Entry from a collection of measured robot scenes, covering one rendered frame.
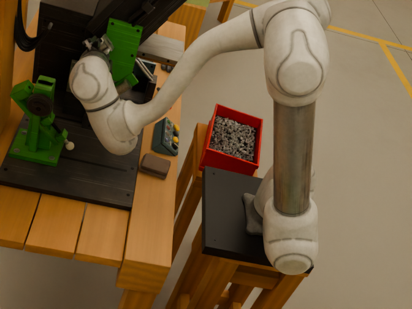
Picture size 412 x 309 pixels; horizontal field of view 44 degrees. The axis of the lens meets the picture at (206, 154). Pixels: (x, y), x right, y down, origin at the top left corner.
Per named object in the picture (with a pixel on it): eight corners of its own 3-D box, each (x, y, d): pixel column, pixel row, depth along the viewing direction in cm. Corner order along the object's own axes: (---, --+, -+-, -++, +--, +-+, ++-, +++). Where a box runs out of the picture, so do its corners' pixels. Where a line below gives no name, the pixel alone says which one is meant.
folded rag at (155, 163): (137, 170, 174) (139, 164, 172) (143, 156, 180) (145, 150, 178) (165, 180, 175) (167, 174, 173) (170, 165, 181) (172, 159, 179)
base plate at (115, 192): (156, 41, 245) (156, 37, 244) (130, 211, 163) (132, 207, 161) (67, 17, 237) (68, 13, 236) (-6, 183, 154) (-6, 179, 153)
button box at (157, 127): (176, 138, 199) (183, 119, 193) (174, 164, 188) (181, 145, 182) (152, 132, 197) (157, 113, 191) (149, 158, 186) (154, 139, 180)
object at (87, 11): (93, 54, 217) (106, -20, 196) (80, 95, 194) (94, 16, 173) (49, 43, 213) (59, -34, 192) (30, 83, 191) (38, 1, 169)
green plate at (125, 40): (130, 77, 187) (143, 21, 178) (129, 84, 180) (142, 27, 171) (99, 68, 185) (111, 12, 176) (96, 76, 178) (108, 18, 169)
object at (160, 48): (182, 48, 204) (184, 41, 202) (180, 69, 192) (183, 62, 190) (84, 21, 196) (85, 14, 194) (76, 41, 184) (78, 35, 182)
